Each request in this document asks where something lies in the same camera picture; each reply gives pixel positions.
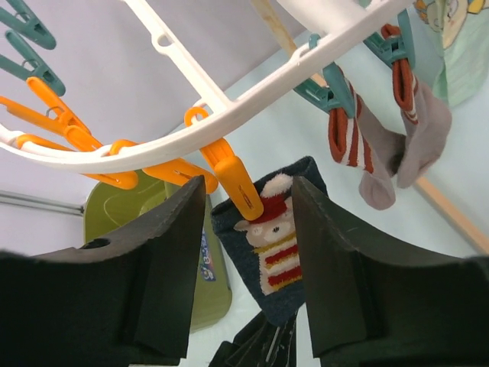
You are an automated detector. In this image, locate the navy blue sock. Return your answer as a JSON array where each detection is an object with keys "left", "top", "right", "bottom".
[{"left": 211, "top": 156, "right": 327, "bottom": 326}]

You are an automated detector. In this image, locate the mint green cloth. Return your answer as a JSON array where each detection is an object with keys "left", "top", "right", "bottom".
[{"left": 413, "top": 0, "right": 488, "bottom": 106}]

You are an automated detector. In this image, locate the white round clip hanger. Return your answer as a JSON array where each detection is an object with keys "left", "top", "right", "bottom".
[{"left": 1, "top": 1, "right": 411, "bottom": 173}]

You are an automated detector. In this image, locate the aluminium frame post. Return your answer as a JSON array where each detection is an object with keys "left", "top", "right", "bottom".
[{"left": 1, "top": 190, "right": 84, "bottom": 216}]

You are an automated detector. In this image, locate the orange clothes peg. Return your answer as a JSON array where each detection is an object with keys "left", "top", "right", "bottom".
[
  {"left": 9, "top": 133, "right": 138, "bottom": 190},
  {"left": 1, "top": 76, "right": 102, "bottom": 152},
  {"left": 183, "top": 106, "right": 264, "bottom": 222},
  {"left": 106, "top": 158, "right": 219, "bottom": 193}
]

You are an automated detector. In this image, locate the wooden hanger stand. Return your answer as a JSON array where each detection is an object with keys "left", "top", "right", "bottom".
[{"left": 250, "top": 0, "right": 489, "bottom": 255}]

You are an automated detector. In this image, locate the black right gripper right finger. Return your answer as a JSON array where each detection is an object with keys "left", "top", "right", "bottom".
[{"left": 292, "top": 177, "right": 488, "bottom": 366}]

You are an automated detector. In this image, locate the teal clothes peg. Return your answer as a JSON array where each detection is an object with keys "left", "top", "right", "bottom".
[
  {"left": 364, "top": 9, "right": 416, "bottom": 68},
  {"left": 293, "top": 34, "right": 356, "bottom": 118},
  {"left": 1, "top": 31, "right": 66, "bottom": 96},
  {"left": 1, "top": 0, "right": 57, "bottom": 50}
]

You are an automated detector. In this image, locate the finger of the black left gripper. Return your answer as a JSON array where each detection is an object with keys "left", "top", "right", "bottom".
[{"left": 209, "top": 312, "right": 297, "bottom": 367}]

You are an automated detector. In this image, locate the grey beige sock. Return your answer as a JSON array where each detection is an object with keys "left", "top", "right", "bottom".
[
  {"left": 328, "top": 88, "right": 406, "bottom": 210},
  {"left": 381, "top": 24, "right": 453, "bottom": 189}
]

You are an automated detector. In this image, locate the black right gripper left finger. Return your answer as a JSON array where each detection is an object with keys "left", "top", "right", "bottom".
[{"left": 1, "top": 177, "right": 206, "bottom": 366}]

